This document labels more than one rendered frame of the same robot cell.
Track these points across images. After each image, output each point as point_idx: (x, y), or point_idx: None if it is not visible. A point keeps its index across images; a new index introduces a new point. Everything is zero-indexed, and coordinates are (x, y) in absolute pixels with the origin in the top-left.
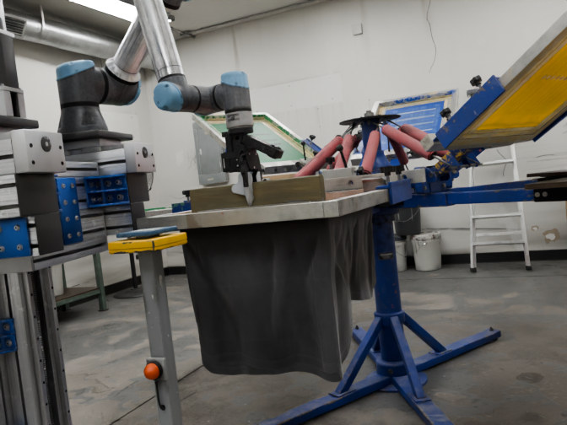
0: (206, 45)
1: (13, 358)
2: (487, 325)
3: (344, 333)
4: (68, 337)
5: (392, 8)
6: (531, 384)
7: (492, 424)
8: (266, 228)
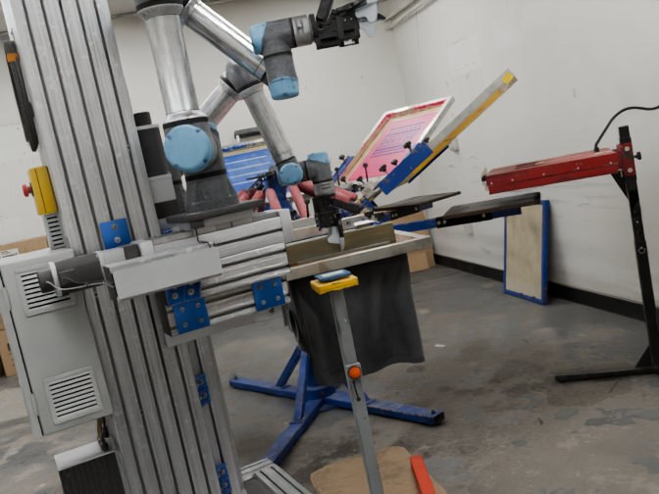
0: None
1: (207, 408)
2: None
3: None
4: None
5: (141, 42)
6: (422, 372)
7: (426, 401)
8: (365, 265)
